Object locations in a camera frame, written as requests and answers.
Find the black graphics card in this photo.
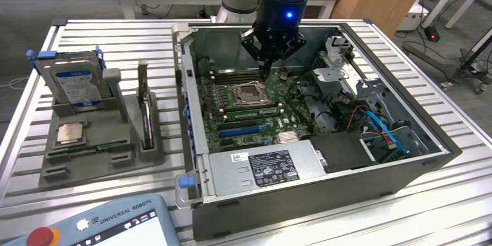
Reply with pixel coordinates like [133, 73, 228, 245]
[136, 59, 154, 151]

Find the silver drive bracket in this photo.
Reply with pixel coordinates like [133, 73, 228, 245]
[324, 36, 354, 60]

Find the black box with red light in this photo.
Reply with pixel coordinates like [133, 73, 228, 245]
[424, 26, 442, 42]

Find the red disk wire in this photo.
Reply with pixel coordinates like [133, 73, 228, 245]
[345, 104, 397, 146]

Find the grey parts rack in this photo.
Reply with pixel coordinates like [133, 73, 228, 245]
[37, 67, 166, 191]

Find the green motherboard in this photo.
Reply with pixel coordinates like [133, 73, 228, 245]
[194, 66, 314, 154]

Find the black long expansion slot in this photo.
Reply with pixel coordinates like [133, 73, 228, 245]
[216, 119, 257, 131]

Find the silver metal disk bay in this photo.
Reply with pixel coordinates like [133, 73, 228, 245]
[309, 51, 385, 105]

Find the blue case release latch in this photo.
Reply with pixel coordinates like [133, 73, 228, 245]
[177, 176, 194, 190]

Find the blue flat disk wire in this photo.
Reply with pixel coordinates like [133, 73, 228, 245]
[364, 109, 410, 154]

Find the black floor stand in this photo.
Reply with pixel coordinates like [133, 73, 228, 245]
[401, 25, 492, 94]

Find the RAM slot with white latches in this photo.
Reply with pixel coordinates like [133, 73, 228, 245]
[209, 75, 269, 83]
[220, 103, 281, 114]
[209, 68, 262, 77]
[218, 109, 288, 123]

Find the white floor device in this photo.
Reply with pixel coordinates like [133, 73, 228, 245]
[394, 0, 430, 32]

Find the black open PC case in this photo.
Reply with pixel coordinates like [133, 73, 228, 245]
[170, 22, 464, 243]

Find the grey blue teach pendant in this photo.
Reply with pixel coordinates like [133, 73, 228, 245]
[0, 194, 181, 246]

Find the blue expansion slot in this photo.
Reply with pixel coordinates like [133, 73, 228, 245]
[218, 126, 260, 139]

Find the grey power supply unit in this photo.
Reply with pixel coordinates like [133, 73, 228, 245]
[206, 141, 328, 198]

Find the silver CPU chip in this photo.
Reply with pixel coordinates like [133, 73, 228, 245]
[56, 123, 85, 145]

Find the silver chipset heatsink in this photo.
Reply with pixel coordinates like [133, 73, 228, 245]
[277, 130, 301, 143]

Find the metal CPU socket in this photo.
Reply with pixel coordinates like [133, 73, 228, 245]
[228, 80, 273, 106]

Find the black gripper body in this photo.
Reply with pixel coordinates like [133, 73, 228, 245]
[252, 0, 308, 56]

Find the hard disk in blue caddy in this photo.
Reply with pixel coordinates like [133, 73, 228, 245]
[25, 46, 108, 113]

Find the green RAM stick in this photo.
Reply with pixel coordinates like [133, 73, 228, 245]
[48, 138, 129, 157]
[224, 107, 280, 122]

